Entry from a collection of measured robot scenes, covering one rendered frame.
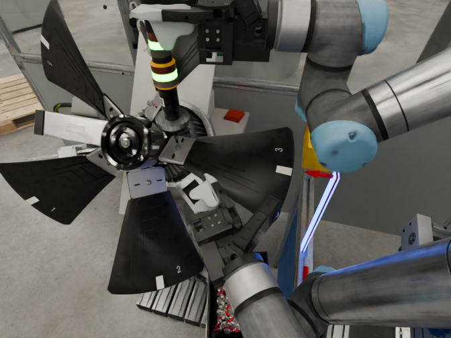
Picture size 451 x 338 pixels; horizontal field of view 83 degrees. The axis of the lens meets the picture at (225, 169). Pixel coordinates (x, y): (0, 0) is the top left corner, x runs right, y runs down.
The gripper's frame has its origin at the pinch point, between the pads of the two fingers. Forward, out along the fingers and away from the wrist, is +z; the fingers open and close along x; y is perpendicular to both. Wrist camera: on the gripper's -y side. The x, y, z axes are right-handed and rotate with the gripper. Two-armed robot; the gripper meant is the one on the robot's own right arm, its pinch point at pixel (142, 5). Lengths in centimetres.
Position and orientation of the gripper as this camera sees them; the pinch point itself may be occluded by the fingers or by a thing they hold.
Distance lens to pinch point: 47.2
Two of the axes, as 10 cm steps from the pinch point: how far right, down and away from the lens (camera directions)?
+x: 0.7, -7.2, 6.9
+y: -0.1, 6.9, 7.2
